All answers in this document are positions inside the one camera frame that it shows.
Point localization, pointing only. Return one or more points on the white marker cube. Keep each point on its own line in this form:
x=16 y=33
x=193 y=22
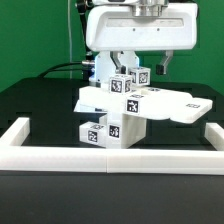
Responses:
x=140 y=75
x=120 y=84

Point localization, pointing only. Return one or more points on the white marker base plate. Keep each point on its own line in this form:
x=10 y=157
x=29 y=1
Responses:
x=87 y=109

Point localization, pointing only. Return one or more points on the white chair back part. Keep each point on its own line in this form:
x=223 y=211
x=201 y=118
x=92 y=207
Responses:
x=151 y=103

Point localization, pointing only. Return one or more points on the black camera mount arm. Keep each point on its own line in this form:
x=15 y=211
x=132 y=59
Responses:
x=82 y=7

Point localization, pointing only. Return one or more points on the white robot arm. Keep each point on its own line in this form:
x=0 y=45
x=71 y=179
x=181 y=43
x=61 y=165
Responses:
x=103 y=65

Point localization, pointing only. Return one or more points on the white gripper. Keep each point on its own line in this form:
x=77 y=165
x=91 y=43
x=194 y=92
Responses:
x=135 y=26

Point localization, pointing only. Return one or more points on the white U-shaped boundary frame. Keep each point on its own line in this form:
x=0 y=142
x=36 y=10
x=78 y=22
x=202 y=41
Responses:
x=15 y=156

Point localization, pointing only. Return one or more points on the white chair seat part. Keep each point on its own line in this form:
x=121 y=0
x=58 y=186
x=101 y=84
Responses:
x=124 y=130

